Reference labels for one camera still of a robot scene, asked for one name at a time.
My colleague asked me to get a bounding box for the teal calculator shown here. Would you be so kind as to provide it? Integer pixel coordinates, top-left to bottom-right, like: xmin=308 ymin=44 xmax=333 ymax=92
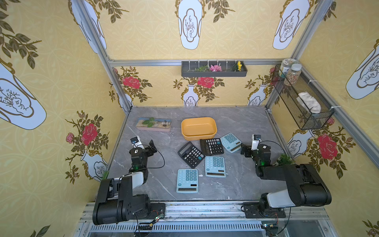
xmin=220 ymin=133 xmax=242 ymax=153
xmin=176 ymin=169 xmax=199 ymax=193
xmin=205 ymin=156 xmax=227 ymax=178

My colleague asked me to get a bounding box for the black calculator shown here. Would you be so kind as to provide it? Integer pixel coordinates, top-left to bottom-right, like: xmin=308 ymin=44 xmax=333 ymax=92
xmin=200 ymin=138 xmax=224 ymax=156
xmin=178 ymin=141 xmax=205 ymax=169

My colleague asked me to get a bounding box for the yellow storage box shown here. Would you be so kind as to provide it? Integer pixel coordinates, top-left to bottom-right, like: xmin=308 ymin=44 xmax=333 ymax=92
xmin=181 ymin=117 xmax=218 ymax=141

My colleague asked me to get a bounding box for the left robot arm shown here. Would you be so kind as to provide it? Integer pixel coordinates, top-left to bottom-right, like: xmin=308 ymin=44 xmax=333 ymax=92
xmin=92 ymin=141 xmax=157 ymax=225

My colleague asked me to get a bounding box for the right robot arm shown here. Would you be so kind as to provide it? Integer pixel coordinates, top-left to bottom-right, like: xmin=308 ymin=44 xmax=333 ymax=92
xmin=240 ymin=144 xmax=332 ymax=218

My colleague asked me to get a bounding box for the small potted green plant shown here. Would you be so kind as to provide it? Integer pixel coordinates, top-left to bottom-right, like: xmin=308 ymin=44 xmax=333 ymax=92
xmin=275 ymin=154 xmax=295 ymax=166

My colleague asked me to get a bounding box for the white crumpled cloth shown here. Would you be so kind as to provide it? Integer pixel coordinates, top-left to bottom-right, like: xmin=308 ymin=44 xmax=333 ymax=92
xmin=297 ymin=92 xmax=321 ymax=114

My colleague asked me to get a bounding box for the glass jar with beans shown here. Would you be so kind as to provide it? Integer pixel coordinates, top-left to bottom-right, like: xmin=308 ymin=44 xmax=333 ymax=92
xmin=284 ymin=63 xmax=302 ymax=86

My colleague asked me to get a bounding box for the glass jar white lid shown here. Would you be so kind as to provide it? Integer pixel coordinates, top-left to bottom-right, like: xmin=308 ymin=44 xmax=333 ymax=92
xmin=278 ymin=58 xmax=298 ymax=78

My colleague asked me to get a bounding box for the yellow artificial flower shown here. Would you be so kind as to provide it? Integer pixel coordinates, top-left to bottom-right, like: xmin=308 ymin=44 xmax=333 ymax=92
xmin=236 ymin=61 xmax=242 ymax=71

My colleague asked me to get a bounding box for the pink artificial flower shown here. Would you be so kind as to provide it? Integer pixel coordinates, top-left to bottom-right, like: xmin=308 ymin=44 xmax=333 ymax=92
xmin=209 ymin=65 xmax=223 ymax=72

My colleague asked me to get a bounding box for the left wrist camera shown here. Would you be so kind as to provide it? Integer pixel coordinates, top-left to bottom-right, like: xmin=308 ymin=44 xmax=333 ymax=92
xmin=130 ymin=136 xmax=144 ymax=149

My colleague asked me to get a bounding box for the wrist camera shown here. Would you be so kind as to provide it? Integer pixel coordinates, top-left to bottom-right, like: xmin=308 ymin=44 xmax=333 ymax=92
xmin=251 ymin=134 xmax=261 ymax=151
xmin=130 ymin=136 xmax=144 ymax=149

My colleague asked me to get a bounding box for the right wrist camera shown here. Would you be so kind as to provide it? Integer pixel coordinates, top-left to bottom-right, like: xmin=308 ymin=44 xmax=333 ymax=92
xmin=251 ymin=134 xmax=261 ymax=151

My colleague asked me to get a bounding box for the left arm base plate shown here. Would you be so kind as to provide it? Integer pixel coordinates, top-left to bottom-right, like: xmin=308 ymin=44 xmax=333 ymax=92
xmin=129 ymin=202 xmax=166 ymax=220

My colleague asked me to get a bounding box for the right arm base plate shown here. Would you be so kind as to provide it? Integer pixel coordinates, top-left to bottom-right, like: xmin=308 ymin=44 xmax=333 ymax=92
xmin=241 ymin=202 xmax=286 ymax=219

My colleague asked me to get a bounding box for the black wire wall basket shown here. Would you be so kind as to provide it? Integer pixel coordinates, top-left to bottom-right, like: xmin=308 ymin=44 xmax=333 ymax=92
xmin=271 ymin=65 xmax=334 ymax=130

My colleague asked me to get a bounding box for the grey wall shelf tray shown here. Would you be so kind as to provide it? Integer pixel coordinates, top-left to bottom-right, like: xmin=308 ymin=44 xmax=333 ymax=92
xmin=181 ymin=60 xmax=248 ymax=78

